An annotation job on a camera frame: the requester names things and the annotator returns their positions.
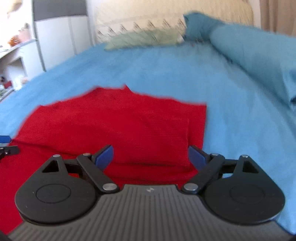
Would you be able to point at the white patterned pillow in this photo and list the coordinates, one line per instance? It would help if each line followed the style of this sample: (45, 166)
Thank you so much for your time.
(106, 30)

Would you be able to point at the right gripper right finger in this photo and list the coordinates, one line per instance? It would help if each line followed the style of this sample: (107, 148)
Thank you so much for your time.
(238, 191)

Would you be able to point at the beige headboard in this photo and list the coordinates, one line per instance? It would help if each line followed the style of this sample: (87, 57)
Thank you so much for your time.
(228, 11)

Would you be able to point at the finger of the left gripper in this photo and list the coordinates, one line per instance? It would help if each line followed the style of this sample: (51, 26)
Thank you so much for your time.
(7, 150)

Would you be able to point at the beige curtain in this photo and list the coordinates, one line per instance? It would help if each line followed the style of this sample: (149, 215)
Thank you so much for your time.
(278, 16)

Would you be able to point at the white shelf unit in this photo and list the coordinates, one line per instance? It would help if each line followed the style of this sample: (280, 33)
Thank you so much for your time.
(21, 59)

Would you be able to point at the red knit garment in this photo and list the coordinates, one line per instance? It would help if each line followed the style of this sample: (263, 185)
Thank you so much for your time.
(150, 137)

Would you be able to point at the blue bed sheet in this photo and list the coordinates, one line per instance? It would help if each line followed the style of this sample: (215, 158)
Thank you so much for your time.
(242, 117)

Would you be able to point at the pale green pillow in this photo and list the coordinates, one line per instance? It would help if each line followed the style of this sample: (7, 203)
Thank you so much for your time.
(157, 37)

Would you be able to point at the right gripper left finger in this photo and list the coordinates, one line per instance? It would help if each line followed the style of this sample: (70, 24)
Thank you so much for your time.
(62, 190)

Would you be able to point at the white grey wardrobe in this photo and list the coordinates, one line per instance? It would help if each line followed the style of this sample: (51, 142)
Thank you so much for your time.
(62, 29)

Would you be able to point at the dark teal pillow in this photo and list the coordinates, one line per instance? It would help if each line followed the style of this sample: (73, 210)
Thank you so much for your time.
(200, 26)

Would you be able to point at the blue rolled duvet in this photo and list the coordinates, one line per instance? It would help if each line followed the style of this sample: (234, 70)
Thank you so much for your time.
(267, 57)

